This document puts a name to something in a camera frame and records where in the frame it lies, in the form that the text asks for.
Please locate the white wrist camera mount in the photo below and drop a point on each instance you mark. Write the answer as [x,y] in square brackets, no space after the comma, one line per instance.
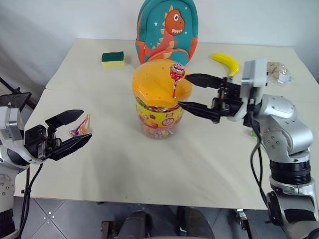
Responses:
[259,72]
[10,124]

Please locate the black stand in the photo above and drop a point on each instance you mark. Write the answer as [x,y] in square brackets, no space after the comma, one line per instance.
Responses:
[15,98]

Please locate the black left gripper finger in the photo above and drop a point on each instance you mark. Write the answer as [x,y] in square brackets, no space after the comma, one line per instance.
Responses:
[67,117]
[72,145]

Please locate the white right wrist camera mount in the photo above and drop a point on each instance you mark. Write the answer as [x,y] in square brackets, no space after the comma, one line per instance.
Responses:
[259,72]

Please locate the orange wrapped lollipop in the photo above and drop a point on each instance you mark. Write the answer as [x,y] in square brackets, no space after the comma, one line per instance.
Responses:
[82,129]

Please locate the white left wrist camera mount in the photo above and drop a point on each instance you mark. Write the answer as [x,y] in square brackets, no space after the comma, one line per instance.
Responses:
[10,124]

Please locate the purple wrapped lollipop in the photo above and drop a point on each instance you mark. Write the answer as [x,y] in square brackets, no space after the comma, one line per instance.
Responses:
[74,131]

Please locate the teal dinosaur backpack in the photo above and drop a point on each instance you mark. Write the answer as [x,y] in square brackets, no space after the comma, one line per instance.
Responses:
[169,30]

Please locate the table caster wheel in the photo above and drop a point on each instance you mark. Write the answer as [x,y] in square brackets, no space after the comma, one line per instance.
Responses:
[240,215]

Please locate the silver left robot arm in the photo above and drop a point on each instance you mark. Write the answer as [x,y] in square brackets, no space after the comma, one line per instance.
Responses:
[5,189]

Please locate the dark rounded shape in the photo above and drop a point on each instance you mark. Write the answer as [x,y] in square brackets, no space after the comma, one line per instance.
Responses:
[137,225]

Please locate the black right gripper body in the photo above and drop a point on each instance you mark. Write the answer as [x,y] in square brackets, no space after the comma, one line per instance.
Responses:
[230,99]

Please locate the brown wooden block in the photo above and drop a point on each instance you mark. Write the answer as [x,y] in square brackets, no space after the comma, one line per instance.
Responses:
[107,230]
[249,229]

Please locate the red wrapped lollipop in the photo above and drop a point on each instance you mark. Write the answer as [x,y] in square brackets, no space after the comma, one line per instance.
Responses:
[176,71]

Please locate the yellow banana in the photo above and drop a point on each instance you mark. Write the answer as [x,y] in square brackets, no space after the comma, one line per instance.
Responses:
[229,62]

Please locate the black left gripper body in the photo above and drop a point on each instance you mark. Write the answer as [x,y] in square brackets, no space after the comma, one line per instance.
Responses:
[35,142]

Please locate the small green item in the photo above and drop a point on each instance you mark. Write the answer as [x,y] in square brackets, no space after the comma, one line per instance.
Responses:
[252,134]

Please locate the yellow green sponge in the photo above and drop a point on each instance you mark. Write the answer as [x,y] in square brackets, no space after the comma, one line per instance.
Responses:
[112,59]

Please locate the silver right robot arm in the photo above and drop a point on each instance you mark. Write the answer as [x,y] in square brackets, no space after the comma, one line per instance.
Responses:
[286,134]

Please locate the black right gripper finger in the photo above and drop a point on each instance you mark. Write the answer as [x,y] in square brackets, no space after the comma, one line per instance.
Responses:
[202,110]
[205,81]

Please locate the clear jar with yellow label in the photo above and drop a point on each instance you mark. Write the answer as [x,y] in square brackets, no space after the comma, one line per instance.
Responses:
[162,122]

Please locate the orange plastic jar lid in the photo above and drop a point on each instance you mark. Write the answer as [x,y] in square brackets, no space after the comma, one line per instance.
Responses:
[152,82]

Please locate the clear bag of snacks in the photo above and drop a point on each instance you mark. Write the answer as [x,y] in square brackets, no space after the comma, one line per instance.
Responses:
[277,72]

